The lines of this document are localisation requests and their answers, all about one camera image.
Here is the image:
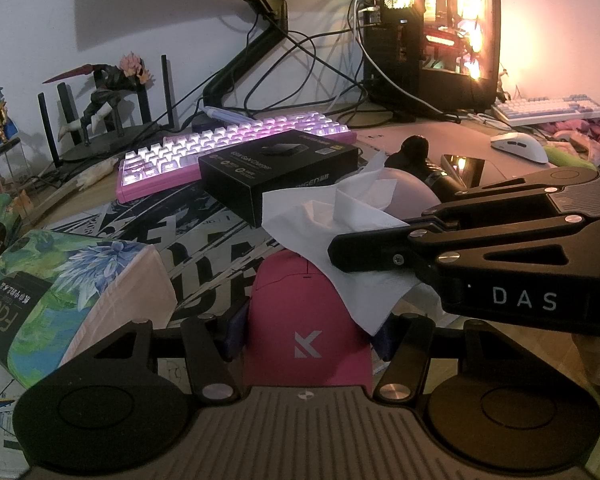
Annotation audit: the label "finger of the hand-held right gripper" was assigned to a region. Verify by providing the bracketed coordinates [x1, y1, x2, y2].
[400, 166, 600, 231]
[328, 219, 600, 281]

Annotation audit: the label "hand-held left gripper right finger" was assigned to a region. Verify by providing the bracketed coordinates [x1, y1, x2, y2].
[372, 312, 546, 406]

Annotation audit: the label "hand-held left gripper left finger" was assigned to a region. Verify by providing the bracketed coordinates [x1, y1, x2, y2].
[60, 310, 246, 403]

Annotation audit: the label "pink computer mouse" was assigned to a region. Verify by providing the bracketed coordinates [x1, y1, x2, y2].
[241, 250, 376, 396]

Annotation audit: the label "white paper tissue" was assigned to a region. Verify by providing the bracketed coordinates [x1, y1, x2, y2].
[261, 152, 443, 336]

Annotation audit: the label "small reflective screen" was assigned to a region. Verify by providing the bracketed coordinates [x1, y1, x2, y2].
[440, 154, 487, 192]

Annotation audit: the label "white computer mouse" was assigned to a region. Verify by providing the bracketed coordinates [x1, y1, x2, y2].
[490, 131, 551, 165]

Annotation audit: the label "pale pink fluffy dome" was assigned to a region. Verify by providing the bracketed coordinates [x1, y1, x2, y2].
[375, 167, 443, 221]

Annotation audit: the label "black handheld gadget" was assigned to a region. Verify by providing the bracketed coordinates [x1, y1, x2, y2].
[384, 135, 453, 203]

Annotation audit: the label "black and white printed desk mat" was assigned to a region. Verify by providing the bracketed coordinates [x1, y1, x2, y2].
[0, 180, 381, 461]

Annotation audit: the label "green soft pad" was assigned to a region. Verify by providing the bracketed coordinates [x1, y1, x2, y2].
[547, 145, 596, 167]

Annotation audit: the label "white and blue keyboard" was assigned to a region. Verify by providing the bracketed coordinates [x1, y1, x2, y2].
[492, 94, 600, 127]

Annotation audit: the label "pink crumpled cloth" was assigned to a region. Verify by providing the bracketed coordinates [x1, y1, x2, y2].
[545, 115, 600, 161]

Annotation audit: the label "black cardboard box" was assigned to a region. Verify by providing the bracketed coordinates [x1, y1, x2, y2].
[198, 129, 361, 228]

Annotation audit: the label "glowing glass computer case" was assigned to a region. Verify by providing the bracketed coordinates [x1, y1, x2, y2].
[362, 0, 501, 121]

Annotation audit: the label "pink backlit keyboard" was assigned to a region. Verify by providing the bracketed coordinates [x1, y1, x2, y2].
[116, 114, 358, 205]

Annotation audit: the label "large floral tissue pack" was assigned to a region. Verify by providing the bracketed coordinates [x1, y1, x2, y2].
[0, 230, 178, 391]

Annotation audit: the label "pale purple hub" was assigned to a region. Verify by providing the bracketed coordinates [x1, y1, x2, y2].
[200, 105, 253, 123]

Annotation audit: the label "black router with antennas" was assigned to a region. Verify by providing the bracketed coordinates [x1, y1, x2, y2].
[37, 55, 178, 163]

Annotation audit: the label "pink-haired action figurine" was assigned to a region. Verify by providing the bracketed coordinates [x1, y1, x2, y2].
[42, 52, 156, 148]

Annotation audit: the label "bundle of black cables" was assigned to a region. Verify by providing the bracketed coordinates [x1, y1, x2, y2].
[175, 0, 481, 126]

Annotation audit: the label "white cables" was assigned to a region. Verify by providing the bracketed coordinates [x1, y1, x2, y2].
[349, 0, 461, 121]

